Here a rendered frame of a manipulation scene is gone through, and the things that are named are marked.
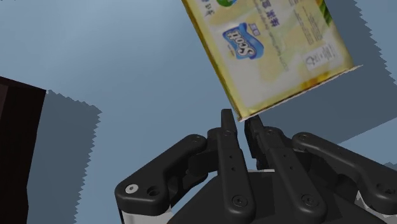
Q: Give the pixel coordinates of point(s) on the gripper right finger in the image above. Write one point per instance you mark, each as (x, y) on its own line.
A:
(288, 167)

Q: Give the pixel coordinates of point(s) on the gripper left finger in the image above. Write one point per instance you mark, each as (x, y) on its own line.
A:
(231, 161)

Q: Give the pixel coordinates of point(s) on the yellow tissue box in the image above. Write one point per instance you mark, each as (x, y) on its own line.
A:
(273, 52)

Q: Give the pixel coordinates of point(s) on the dark brown block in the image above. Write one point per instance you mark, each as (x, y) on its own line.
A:
(15, 149)

